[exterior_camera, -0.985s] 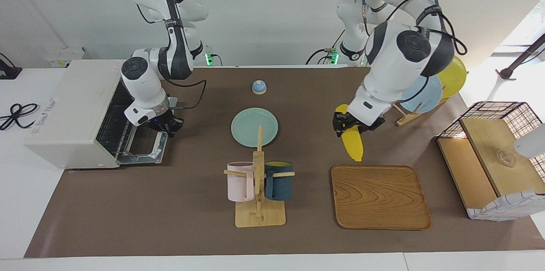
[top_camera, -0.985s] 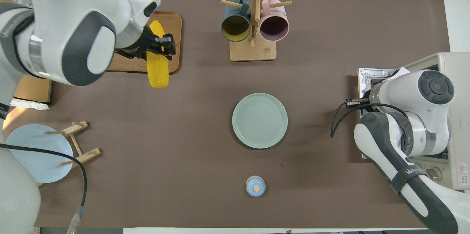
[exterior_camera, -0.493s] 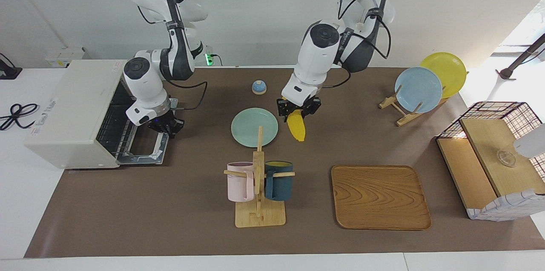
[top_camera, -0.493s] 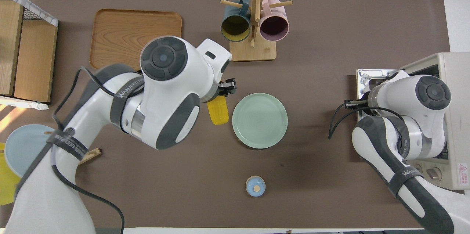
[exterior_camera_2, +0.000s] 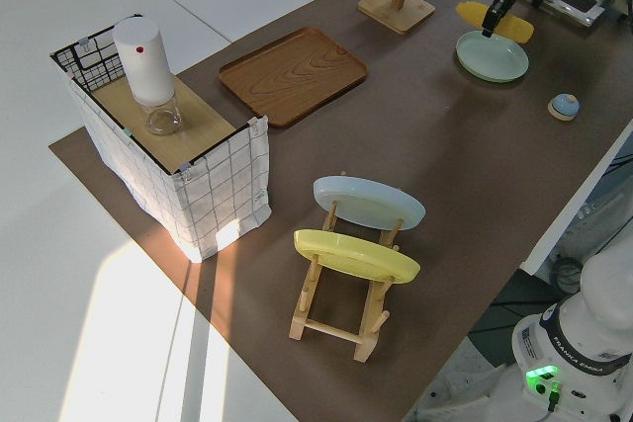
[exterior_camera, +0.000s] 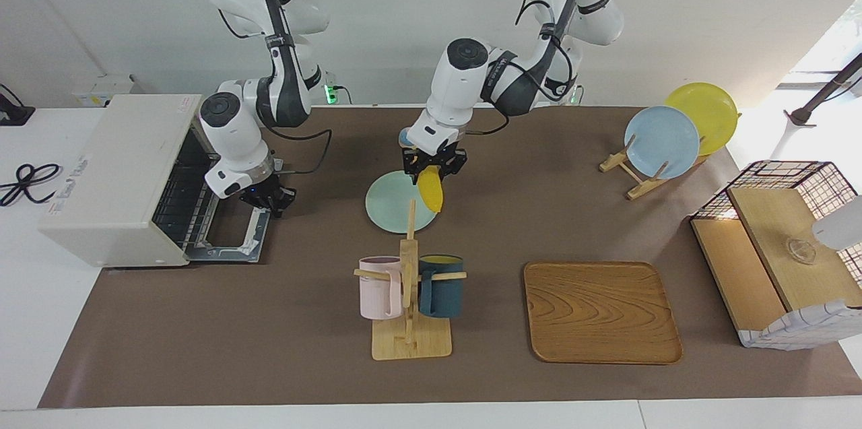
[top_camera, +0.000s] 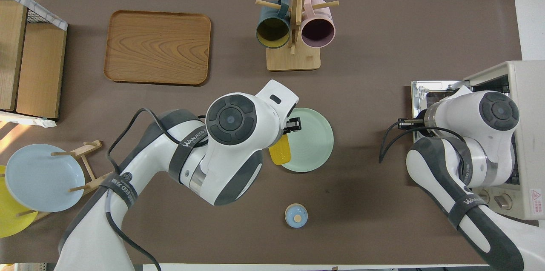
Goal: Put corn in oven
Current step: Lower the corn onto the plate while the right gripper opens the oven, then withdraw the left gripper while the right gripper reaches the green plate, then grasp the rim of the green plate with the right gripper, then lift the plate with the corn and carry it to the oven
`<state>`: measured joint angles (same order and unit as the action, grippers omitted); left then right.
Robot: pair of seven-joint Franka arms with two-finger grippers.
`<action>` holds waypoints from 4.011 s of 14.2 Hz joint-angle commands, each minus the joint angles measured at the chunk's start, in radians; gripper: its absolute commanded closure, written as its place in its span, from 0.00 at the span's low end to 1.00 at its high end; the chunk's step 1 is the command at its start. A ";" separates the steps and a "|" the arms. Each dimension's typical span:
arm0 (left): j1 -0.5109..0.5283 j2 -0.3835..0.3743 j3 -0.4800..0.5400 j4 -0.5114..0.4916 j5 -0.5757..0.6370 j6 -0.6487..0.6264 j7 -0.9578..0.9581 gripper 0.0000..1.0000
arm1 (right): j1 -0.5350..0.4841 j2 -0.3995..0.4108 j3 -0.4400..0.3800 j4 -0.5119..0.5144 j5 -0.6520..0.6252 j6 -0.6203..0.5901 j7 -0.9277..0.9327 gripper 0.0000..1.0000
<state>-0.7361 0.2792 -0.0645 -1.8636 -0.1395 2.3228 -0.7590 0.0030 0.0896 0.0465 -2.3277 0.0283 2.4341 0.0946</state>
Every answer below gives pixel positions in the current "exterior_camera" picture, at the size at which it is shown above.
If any yellow corn cob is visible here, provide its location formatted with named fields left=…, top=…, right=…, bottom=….
left=417, top=166, right=446, bottom=215

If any pale green plate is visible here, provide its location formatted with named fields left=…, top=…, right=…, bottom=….
left=366, top=170, right=438, bottom=234

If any glass toaster oven door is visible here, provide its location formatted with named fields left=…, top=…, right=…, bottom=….
left=185, top=203, right=271, bottom=263

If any beige toaster oven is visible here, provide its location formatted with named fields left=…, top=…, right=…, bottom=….
left=37, top=94, right=271, bottom=269

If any pink mug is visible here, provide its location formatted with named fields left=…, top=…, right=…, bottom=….
left=358, top=256, right=403, bottom=321

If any dark blue mug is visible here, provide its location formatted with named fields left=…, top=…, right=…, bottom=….
left=418, top=255, right=465, bottom=319

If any brown table mat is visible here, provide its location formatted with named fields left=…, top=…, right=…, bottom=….
left=37, top=106, right=862, bottom=409

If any wooden mug tree stand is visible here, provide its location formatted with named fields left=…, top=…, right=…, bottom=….
left=354, top=199, right=467, bottom=361

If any wooden plate rack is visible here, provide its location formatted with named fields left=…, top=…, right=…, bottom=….
left=599, top=135, right=711, bottom=201

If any white power box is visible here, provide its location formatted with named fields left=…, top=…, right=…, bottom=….
left=71, top=74, right=135, bottom=108

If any wooden serving tray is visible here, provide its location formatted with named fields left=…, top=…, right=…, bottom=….
left=523, top=261, right=684, bottom=365

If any light blue plate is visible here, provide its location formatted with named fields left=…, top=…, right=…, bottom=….
left=624, top=106, right=701, bottom=180

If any black clamp object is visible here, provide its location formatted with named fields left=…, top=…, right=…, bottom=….
left=0, top=84, right=36, bottom=127

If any yellow plate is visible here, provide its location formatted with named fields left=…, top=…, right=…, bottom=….
left=665, top=82, right=739, bottom=157

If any wooden step shelf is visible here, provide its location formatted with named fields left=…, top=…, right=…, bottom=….
left=692, top=187, right=862, bottom=333

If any small clear glass item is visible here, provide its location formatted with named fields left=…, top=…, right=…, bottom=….
left=785, top=238, right=818, bottom=265

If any black stand pole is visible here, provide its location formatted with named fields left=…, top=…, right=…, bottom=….
left=785, top=52, right=862, bottom=127

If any white cylindrical object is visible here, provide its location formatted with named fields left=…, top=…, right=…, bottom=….
left=811, top=197, right=862, bottom=252

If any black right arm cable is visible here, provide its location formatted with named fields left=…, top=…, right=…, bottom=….
left=219, top=0, right=334, bottom=175

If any metal oven wire rack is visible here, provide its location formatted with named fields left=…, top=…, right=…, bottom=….
left=154, top=126, right=220, bottom=249

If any black coiled cable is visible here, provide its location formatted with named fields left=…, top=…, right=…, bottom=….
left=0, top=163, right=63, bottom=207

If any black wire basket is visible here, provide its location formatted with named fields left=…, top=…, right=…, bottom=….
left=690, top=160, right=862, bottom=282

